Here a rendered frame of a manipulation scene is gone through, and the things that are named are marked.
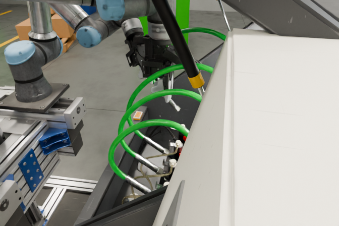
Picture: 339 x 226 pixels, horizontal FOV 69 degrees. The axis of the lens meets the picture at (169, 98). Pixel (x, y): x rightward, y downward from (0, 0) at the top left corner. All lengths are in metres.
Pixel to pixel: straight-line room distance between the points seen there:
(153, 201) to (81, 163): 1.83
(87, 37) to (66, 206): 1.21
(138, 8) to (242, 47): 0.40
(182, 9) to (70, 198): 3.05
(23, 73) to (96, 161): 1.32
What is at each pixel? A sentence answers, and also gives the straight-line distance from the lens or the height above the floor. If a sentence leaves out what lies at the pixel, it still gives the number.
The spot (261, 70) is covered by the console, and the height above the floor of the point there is 1.55.
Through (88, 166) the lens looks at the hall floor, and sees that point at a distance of 2.30.
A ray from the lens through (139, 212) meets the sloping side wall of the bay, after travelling 0.58.
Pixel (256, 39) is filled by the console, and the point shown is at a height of 1.55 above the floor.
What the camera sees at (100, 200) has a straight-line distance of 0.86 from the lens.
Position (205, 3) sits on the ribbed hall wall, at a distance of 7.21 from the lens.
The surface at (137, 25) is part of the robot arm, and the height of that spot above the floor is 1.36.
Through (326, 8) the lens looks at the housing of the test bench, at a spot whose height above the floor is 1.50.
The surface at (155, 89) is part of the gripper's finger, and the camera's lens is 0.74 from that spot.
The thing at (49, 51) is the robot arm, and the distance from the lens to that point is 1.25.
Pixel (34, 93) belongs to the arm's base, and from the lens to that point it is 1.22.
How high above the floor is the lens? 1.63
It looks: 33 degrees down
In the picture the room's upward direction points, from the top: straight up
